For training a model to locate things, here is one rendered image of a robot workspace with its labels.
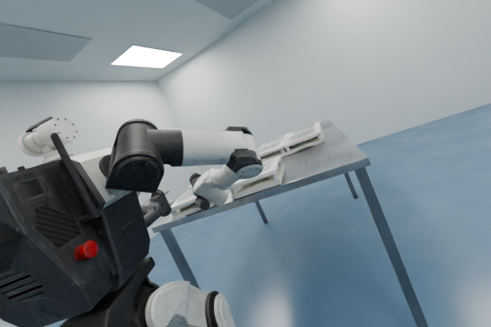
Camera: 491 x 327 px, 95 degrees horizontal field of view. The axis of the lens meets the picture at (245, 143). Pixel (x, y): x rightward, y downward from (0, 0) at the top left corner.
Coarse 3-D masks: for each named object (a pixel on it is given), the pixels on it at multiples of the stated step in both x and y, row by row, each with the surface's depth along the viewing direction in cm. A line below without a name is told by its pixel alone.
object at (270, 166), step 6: (264, 162) 120; (270, 162) 115; (276, 162) 108; (264, 168) 107; (270, 168) 102; (276, 168) 100; (264, 174) 99; (270, 174) 98; (240, 180) 104; (246, 180) 101; (252, 180) 101; (234, 186) 103
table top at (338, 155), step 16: (336, 128) 162; (320, 144) 138; (336, 144) 122; (352, 144) 110; (288, 160) 134; (304, 160) 119; (320, 160) 107; (336, 160) 97; (352, 160) 89; (368, 160) 86; (288, 176) 104; (304, 176) 95; (320, 176) 92; (256, 192) 101; (272, 192) 98; (224, 208) 106; (160, 224) 118; (176, 224) 115
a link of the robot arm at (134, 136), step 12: (120, 132) 51; (132, 132) 49; (144, 132) 50; (156, 132) 51; (168, 132) 52; (180, 132) 53; (120, 144) 47; (132, 144) 45; (144, 144) 46; (156, 144) 49; (168, 144) 50; (180, 144) 51; (168, 156) 50; (180, 156) 51
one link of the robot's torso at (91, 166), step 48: (0, 192) 35; (48, 192) 41; (96, 192) 46; (0, 240) 36; (48, 240) 38; (96, 240) 46; (144, 240) 58; (0, 288) 40; (48, 288) 40; (96, 288) 43
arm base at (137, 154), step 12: (132, 120) 52; (144, 120) 53; (120, 156) 43; (132, 156) 43; (144, 156) 43; (156, 156) 45; (120, 168) 42; (132, 168) 43; (144, 168) 44; (156, 168) 45; (108, 180) 44; (120, 180) 44; (132, 180) 45; (144, 180) 46; (156, 180) 47; (144, 192) 49
